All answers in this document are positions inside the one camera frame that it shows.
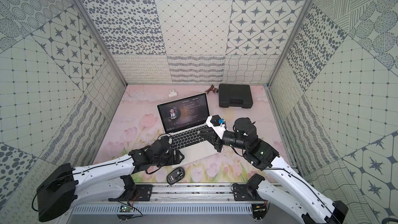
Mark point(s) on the aluminium mounting rail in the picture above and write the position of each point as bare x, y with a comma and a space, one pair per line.
161, 192

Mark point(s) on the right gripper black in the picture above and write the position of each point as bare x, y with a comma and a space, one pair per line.
214, 139

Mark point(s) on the silver laptop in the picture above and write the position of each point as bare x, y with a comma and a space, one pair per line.
182, 119

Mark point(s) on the small white clip object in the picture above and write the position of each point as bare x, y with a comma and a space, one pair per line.
172, 93

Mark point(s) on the black plastic tool case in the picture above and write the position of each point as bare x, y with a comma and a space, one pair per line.
235, 96

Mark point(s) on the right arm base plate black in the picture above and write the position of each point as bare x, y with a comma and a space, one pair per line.
242, 192

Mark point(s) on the small red brown object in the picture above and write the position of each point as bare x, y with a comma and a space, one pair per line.
212, 89

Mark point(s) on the black wireless mouse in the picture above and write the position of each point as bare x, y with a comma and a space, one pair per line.
175, 176

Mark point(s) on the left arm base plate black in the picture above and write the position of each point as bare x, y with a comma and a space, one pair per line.
141, 193

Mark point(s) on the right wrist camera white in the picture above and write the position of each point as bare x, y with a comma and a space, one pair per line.
217, 124

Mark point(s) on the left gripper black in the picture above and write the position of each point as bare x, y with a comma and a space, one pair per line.
171, 154

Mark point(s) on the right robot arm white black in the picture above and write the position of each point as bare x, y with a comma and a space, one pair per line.
299, 199

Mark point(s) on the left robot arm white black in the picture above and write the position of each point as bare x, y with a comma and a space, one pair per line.
68, 187

